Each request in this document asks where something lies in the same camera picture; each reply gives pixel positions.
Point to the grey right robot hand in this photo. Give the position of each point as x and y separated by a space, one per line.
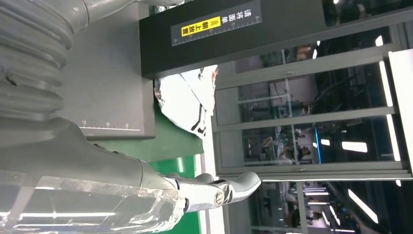
80 177

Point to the bright green conveyor belt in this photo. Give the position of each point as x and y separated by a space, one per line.
180 166

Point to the black inbound scanner machine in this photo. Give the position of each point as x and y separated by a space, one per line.
113 80

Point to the white parcel bag black lettering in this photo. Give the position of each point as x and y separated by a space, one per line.
184 100

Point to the yellow and grey ruler label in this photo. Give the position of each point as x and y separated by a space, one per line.
226 22

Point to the white board panel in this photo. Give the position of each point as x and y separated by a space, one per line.
403 106

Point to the pale conveyor side rail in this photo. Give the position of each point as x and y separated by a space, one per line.
208 161

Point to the grey window frame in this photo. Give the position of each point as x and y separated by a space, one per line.
290 118

